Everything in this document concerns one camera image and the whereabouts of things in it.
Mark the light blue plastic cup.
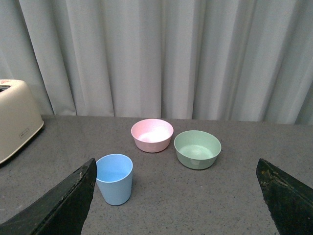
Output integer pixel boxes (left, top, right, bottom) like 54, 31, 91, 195
96, 154, 133, 206

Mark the cream white toaster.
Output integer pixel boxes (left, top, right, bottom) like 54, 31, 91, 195
0, 79, 44, 163

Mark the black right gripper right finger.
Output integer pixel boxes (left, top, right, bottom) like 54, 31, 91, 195
256, 159, 313, 235

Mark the grey curtain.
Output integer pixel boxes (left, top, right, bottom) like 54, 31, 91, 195
0, 0, 313, 124

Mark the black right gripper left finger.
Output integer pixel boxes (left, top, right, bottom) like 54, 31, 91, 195
0, 159, 97, 235

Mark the pink plastic bowl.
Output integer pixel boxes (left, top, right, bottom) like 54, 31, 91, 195
131, 118, 174, 153

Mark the green plastic bowl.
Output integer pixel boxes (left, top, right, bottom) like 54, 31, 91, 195
174, 130, 222, 170

